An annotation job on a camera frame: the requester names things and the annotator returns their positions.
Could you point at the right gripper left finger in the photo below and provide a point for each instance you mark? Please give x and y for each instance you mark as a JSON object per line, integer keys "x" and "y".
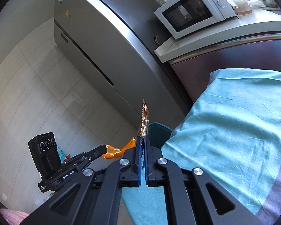
{"x": 85, "y": 196}

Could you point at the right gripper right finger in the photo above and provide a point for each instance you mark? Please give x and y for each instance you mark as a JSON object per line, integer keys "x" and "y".
{"x": 192, "y": 196}

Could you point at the brown gold snack wrapper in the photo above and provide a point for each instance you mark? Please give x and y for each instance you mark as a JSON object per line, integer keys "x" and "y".
{"x": 144, "y": 125}

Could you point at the orange peel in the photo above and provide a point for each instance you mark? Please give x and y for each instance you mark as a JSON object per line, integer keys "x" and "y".
{"x": 112, "y": 152}

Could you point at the kitchen counter with cabinets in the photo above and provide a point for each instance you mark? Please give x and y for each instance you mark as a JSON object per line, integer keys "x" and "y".
{"x": 249, "y": 41}

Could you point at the white microwave oven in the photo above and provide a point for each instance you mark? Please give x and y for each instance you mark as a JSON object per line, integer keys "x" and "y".
{"x": 183, "y": 17}

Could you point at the stainless steel refrigerator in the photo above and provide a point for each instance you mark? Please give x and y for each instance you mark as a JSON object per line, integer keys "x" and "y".
{"x": 113, "y": 43}

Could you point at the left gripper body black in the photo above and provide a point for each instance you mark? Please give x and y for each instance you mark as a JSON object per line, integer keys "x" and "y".
{"x": 54, "y": 172}

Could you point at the teal purple tablecloth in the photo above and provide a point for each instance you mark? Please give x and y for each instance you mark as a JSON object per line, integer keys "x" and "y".
{"x": 233, "y": 132}

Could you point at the blue trash bin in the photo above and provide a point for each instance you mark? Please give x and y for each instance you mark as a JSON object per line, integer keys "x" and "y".
{"x": 159, "y": 134}

